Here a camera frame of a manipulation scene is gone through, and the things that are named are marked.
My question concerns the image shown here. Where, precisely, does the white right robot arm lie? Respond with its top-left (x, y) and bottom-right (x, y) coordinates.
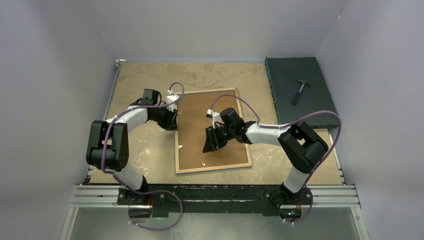
top-left (202, 107), bottom-right (329, 204)

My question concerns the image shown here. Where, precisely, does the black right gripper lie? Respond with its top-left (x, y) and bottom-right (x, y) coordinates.
top-left (203, 124), bottom-right (235, 154)

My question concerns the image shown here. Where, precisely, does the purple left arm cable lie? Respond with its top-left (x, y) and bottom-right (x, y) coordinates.
top-left (100, 82), bottom-right (185, 232)

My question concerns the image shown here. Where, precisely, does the blue wooden picture frame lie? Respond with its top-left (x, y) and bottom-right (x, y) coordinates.
top-left (173, 87), bottom-right (253, 175)

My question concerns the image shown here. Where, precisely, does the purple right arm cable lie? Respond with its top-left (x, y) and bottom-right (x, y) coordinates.
top-left (206, 94), bottom-right (342, 226)

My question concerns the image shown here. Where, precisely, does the dark grey flat box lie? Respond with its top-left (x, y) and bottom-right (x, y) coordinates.
top-left (264, 57), bottom-right (337, 124)

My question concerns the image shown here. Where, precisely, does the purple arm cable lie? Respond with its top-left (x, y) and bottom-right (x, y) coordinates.
top-left (206, 94), bottom-right (342, 226)
top-left (100, 82), bottom-right (185, 232)

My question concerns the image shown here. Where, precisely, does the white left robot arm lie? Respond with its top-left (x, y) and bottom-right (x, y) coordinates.
top-left (86, 88), bottom-right (185, 205)

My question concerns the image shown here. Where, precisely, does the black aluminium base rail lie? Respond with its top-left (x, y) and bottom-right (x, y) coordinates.
top-left (70, 183), bottom-right (360, 219)

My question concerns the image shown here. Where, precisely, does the claw hammer with grey handle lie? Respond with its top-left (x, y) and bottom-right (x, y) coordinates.
top-left (291, 79), bottom-right (311, 106)

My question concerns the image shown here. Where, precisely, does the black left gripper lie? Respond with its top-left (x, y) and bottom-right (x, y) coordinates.
top-left (150, 104), bottom-right (178, 131)

